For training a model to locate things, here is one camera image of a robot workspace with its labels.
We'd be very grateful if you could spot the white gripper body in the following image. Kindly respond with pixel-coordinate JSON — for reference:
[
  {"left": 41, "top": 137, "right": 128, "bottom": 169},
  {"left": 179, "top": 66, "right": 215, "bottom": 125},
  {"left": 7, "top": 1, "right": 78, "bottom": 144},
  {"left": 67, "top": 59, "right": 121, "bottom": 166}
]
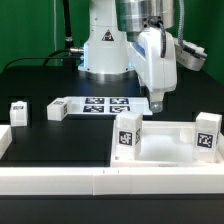
[{"left": 125, "top": 26, "right": 178, "bottom": 95}]

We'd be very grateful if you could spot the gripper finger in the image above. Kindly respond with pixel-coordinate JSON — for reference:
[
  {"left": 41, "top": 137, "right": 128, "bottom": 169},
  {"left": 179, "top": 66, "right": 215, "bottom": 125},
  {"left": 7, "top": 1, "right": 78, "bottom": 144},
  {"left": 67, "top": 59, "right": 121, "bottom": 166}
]
[{"left": 149, "top": 91, "right": 164, "bottom": 112}]

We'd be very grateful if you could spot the white square tabletop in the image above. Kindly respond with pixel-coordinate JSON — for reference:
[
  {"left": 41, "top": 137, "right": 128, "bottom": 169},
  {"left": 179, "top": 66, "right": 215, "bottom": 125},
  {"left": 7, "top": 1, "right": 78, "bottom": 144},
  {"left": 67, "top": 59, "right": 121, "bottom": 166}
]
[{"left": 110, "top": 121, "right": 224, "bottom": 167}]

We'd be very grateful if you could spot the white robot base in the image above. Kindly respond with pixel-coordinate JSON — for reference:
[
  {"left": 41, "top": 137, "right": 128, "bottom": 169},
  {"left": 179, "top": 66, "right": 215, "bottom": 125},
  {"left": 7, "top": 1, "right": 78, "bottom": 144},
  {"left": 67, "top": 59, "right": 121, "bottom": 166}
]
[{"left": 78, "top": 0, "right": 133, "bottom": 81}]

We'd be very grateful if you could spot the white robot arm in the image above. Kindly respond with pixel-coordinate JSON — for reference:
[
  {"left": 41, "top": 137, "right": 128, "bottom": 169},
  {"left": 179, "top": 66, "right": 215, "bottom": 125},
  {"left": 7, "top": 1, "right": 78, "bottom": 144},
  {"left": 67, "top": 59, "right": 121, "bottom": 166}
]
[{"left": 115, "top": 0, "right": 177, "bottom": 113}]

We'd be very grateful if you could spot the white fiducial marker board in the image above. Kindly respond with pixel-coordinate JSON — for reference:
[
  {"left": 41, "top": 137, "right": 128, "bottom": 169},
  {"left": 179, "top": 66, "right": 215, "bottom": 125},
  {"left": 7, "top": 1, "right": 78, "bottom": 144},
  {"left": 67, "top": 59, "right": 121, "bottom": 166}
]
[{"left": 69, "top": 96, "right": 152, "bottom": 115}]

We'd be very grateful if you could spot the black vertical pole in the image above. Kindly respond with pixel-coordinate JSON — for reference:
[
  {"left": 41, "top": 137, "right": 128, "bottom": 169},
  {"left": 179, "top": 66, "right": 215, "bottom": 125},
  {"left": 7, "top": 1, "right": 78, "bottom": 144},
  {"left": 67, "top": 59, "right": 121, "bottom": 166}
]
[{"left": 62, "top": 0, "right": 74, "bottom": 68}]

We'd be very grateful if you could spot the white obstacle fence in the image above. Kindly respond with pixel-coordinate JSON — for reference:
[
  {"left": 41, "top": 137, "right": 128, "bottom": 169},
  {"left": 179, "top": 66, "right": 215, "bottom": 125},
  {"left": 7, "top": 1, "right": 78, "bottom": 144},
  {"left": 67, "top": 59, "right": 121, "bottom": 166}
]
[{"left": 0, "top": 124, "right": 224, "bottom": 196}]

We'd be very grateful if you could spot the grey corrugated cable conduit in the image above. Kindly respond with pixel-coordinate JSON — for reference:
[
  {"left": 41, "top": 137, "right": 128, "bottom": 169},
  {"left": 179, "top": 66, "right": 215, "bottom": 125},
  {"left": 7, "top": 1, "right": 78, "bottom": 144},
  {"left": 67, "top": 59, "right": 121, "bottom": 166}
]
[{"left": 173, "top": 0, "right": 208, "bottom": 72}]

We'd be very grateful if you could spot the black cable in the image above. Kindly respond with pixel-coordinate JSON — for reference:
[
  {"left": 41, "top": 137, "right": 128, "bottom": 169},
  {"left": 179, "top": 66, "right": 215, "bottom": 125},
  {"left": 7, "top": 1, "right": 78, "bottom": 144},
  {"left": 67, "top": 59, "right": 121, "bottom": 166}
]
[{"left": 2, "top": 48, "right": 84, "bottom": 73}]

